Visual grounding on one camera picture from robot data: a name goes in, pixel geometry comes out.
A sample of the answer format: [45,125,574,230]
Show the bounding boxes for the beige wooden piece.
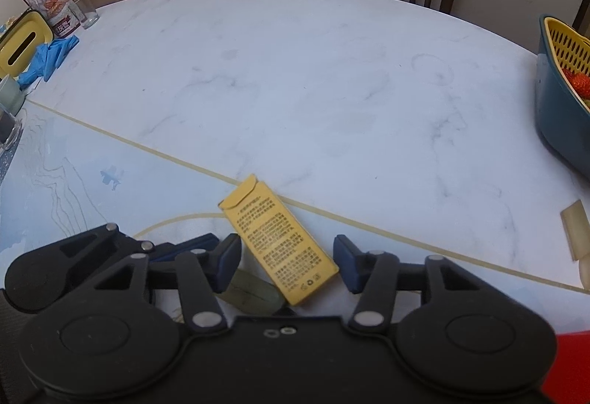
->
[560,199,590,289]

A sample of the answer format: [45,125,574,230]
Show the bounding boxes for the pile of strawberries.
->
[561,65,590,100]

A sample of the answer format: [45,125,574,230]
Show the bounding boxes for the clear drinking glass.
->
[74,0,101,30]

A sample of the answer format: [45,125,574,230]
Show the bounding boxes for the yellow tissue box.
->
[0,11,56,80]

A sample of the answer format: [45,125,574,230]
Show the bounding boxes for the pale green cup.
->
[0,74,29,114]

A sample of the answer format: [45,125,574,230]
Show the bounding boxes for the blue bowl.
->
[535,14,590,181]

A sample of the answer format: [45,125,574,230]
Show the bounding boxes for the yellow colander basket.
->
[544,17,590,114]

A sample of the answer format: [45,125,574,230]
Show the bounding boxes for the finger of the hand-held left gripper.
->
[60,224,217,269]

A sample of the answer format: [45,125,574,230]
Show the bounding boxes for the glass with dark drink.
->
[0,104,24,153]

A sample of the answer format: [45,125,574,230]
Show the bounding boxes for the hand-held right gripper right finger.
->
[333,234,482,335]

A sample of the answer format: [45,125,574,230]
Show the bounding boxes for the yellow carton box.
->
[218,174,341,307]

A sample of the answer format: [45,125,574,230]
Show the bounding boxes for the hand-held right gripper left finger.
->
[94,233,242,335]

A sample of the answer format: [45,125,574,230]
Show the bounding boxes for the blue rubber gloves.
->
[17,34,80,88]

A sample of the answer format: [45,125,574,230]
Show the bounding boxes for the white cardboard box red rim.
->
[539,330,590,404]

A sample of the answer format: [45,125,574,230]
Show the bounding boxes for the olive green packet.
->
[214,269,285,313]

